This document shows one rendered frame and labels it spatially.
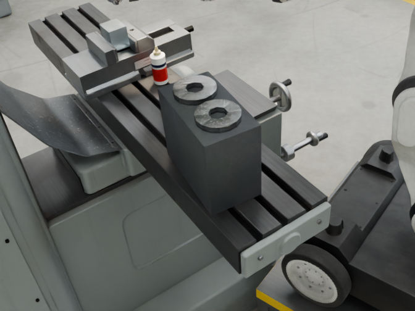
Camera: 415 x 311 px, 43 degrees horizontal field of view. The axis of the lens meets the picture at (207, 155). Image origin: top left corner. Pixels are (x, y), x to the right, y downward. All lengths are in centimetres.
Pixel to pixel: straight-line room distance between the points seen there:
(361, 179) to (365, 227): 19
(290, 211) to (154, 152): 35
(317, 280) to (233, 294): 45
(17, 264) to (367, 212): 96
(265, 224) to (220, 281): 87
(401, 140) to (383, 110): 166
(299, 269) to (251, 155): 62
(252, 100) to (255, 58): 167
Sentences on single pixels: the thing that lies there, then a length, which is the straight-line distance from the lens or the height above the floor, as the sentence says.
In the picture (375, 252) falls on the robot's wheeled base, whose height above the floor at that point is 57.
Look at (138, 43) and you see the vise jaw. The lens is 144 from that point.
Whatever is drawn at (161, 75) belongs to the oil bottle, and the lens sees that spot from 142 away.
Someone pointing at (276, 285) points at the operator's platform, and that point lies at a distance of 164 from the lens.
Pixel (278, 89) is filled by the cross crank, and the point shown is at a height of 69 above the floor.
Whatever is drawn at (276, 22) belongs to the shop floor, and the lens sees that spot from 376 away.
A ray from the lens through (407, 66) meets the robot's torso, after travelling 126.
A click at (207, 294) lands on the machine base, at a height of 20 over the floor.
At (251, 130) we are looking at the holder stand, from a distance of 97.
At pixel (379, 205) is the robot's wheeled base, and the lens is 162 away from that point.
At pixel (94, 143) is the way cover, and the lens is 138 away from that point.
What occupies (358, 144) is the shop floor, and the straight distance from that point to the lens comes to 273.
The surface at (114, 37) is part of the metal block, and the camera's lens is 144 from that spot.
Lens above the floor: 175
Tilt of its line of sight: 42 degrees down
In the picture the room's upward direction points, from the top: 5 degrees counter-clockwise
